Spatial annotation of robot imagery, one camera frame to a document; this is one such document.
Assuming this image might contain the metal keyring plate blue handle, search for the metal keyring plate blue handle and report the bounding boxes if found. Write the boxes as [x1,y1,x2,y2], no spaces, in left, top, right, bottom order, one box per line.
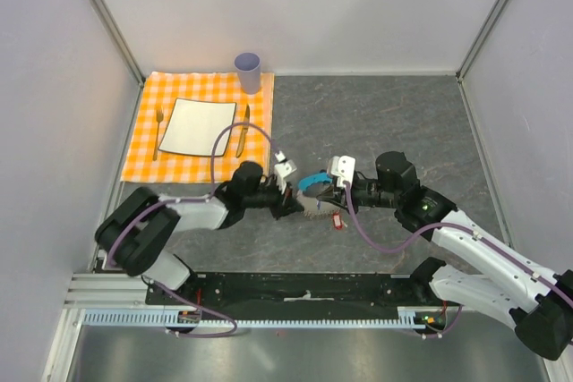
[296,171,338,217]

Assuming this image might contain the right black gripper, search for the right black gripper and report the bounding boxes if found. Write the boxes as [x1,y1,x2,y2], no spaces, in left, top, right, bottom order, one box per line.
[317,174,400,216]

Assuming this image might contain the gold knife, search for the gold knife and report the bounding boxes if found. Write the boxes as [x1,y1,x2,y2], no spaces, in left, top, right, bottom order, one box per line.
[235,105,251,158]

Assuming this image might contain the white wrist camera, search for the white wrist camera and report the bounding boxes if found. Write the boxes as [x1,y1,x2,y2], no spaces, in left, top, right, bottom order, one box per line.
[327,156,355,188]
[273,150,297,194]

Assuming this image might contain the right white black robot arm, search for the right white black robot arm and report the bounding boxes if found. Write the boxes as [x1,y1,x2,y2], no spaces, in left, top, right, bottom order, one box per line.
[299,151,572,361]

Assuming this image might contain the gold fork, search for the gold fork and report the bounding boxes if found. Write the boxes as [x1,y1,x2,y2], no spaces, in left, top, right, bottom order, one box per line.
[152,106,164,161]

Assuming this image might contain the lavender plastic cup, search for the lavender plastic cup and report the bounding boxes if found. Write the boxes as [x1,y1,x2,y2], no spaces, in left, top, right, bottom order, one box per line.
[234,52,261,95]

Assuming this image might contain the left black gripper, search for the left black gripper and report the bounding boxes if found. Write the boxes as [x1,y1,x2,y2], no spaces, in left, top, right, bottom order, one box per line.
[244,178,304,221]

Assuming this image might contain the red key tag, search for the red key tag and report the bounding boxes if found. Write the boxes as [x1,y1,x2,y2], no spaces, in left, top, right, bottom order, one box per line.
[332,213,344,230]

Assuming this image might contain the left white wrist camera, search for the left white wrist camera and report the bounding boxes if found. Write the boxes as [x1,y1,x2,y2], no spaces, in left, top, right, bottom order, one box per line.
[273,150,297,194]

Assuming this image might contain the slotted cable duct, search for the slotted cable duct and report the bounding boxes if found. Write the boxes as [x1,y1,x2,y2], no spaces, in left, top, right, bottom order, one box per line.
[82,309,424,329]

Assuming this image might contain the white square plate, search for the white square plate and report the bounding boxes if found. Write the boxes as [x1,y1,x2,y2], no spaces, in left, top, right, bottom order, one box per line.
[158,98,236,157]

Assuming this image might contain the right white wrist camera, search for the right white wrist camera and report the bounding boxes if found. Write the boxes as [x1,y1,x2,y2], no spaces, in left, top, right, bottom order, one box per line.
[327,156,355,188]

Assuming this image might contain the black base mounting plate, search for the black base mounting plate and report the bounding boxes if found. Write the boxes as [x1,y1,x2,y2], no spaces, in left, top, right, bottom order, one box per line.
[145,271,449,323]

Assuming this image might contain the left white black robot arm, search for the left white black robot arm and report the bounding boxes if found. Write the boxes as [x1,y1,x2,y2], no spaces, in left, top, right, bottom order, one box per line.
[95,160,303,304]

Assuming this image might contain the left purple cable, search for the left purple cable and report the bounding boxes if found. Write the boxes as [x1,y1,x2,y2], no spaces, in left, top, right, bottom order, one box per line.
[106,123,286,338]

